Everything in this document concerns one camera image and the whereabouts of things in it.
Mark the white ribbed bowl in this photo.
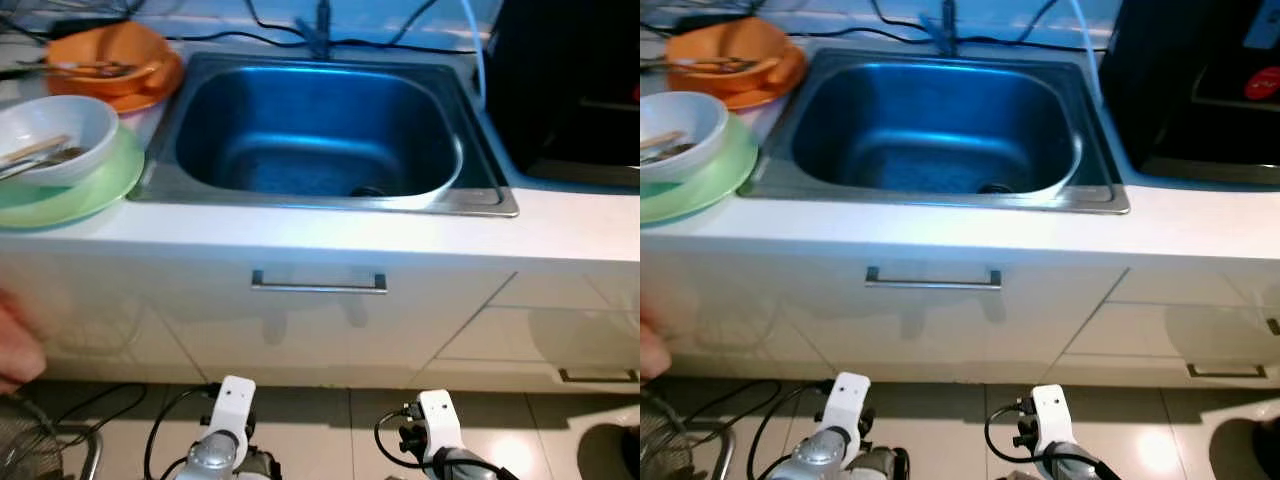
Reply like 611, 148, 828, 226
0, 95, 121, 188
640, 91, 729, 184

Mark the black kitchen appliance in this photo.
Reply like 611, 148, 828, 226
1098, 0, 1280, 186
483, 0, 641, 191

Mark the white cabinet front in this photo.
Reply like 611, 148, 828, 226
150, 262, 518, 389
775, 258, 1131, 386

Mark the green plate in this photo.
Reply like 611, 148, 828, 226
640, 115, 759, 225
0, 122, 147, 231

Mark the stainless steel sink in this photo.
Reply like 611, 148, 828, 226
128, 52, 521, 219
742, 48, 1132, 215

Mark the chopstick with silver end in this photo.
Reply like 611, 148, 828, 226
18, 60, 136, 79
640, 57, 761, 74

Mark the orange bowl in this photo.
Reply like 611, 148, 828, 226
45, 22, 171, 99
665, 17, 791, 96

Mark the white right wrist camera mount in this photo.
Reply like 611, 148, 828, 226
417, 389, 461, 463
1030, 384, 1076, 456

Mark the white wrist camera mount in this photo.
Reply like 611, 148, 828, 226
820, 372, 871, 441
417, 389, 461, 463
205, 376, 258, 441
1030, 384, 1076, 456

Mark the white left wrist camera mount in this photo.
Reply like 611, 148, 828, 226
820, 372, 871, 441
205, 376, 258, 441

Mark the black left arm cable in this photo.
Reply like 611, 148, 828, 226
143, 385, 216, 480
745, 380, 831, 480

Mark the wire grille floor fan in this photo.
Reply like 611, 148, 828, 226
640, 385, 736, 480
0, 393, 104, 480

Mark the white hose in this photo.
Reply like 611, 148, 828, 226
458, 0, 488, 106
1070, 0, 1104, 106

